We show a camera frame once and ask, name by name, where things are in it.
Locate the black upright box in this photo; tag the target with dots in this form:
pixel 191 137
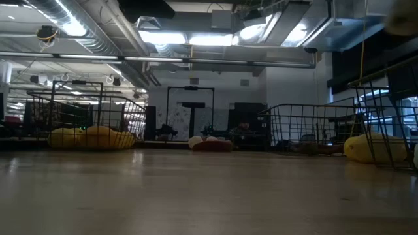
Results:
pixel 150 122

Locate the dark shelving unit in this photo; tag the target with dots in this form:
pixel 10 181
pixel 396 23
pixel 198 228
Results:
pixel 72 114

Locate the white garlic bulb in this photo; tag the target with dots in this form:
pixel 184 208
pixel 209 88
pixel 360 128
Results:
pixel 195 142
pixel 212 138

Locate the silver angled duct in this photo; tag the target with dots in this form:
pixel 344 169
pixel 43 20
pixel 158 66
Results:
pixel 277 19

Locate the black ceiling camera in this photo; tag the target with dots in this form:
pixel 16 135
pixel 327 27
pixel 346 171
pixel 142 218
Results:
pixel 310 50

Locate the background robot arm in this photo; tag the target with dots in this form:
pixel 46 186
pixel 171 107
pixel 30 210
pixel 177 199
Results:
pixel 166 131
pixel 210 130

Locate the bright ceiling light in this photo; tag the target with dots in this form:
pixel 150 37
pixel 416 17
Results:
pixel 161 37
pixel 210 40

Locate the person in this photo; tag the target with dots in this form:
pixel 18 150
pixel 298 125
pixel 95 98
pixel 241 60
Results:
pixel 243 126

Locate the long grey ceiling pipe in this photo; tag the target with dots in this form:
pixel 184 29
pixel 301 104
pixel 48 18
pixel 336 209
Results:
pixel 88 56

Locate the grey wall vent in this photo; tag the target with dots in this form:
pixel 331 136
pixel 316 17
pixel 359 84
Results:
pixel 244 83
pixel 194 81

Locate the red chilli pepper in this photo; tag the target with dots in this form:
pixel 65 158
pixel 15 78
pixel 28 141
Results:
pixel 212 146

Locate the grey ceiling box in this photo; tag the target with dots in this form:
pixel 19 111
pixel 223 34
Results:
pixel 222 19

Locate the black T-shaped stand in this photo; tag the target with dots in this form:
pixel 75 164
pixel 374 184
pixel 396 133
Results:
pixel 192 120

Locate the white pillar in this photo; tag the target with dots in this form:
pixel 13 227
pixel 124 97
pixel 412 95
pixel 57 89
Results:
pixel 5 81

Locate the yellow lemon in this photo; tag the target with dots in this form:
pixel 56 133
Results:
pixel 125 139
pixel 65 137

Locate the large rectangular metal duct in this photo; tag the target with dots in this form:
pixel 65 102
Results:
pixel 352 32

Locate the black cabinet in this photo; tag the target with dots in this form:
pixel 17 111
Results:
pixel 248 112

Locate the silver spiral ventilation duct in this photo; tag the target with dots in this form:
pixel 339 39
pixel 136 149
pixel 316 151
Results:
pixel 98 45

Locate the orange mango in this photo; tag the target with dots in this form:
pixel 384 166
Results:
pixel 96 136

